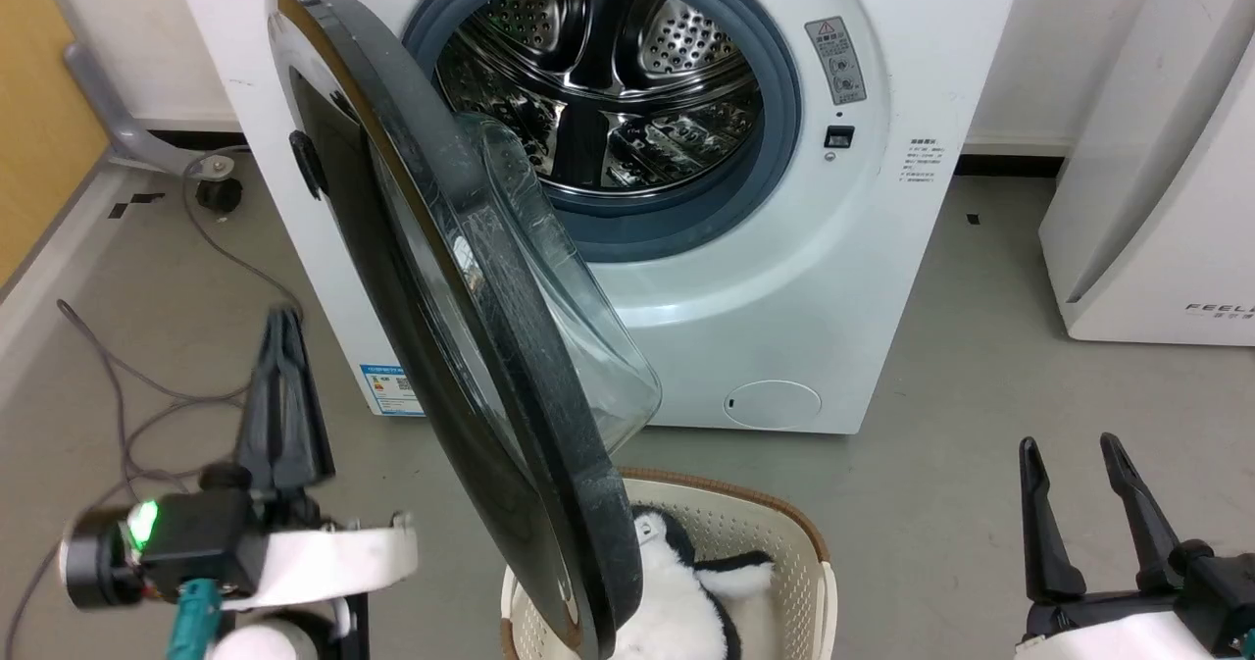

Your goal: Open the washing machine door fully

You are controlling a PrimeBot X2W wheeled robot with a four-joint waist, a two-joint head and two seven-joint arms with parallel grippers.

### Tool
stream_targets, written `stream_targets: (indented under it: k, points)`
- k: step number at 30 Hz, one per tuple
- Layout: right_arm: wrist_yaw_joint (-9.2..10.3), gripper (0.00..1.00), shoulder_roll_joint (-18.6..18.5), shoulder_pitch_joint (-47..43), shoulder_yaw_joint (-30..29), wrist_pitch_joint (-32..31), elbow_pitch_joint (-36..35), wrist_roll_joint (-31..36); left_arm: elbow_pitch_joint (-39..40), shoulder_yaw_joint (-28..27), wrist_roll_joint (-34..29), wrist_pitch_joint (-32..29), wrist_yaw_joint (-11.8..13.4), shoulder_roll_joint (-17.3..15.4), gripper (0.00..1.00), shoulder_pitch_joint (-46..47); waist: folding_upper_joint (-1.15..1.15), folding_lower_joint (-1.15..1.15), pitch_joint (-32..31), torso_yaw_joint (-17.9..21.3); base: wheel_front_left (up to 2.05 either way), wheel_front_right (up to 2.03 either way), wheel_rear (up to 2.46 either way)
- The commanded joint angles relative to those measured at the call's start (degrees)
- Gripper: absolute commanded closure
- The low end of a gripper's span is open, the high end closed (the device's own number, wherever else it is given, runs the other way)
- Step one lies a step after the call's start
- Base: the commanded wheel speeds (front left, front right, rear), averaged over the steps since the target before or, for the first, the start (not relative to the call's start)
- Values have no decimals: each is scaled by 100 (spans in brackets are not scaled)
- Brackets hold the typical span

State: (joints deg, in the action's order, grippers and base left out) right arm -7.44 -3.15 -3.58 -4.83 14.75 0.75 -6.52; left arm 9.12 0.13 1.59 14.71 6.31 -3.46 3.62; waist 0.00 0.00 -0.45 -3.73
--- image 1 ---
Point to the white floor-standing appliance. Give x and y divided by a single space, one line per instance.
1157 199

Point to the black floor tape strip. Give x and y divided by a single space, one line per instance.
135 205

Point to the yellow wooden panel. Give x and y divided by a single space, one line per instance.
39 101

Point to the black round washer door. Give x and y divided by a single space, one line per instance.
412 121

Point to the grey warning sticker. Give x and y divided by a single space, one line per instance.
835 60

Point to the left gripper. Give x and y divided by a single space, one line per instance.
216 542

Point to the blue energy label sticker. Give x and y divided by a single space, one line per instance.
392 390

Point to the grey drain pipe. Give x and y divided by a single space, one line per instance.
110 116

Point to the steel washer drum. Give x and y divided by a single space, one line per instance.
608 52

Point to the black door latch socket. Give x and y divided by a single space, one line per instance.
839 136

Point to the round white filter cover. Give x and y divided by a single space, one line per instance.
773 405

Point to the black white penguin plush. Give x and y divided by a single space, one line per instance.
667 606

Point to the cream plastic laundry basket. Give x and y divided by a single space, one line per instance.
789 562

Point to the grey rubber door gasket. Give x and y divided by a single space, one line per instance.
780 121

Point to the white front-load washing machine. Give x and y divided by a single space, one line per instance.
784 297

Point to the small printed text label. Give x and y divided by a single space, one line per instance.
920 160

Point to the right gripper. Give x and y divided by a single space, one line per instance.
1206 601

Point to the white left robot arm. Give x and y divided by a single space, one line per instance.
279 638

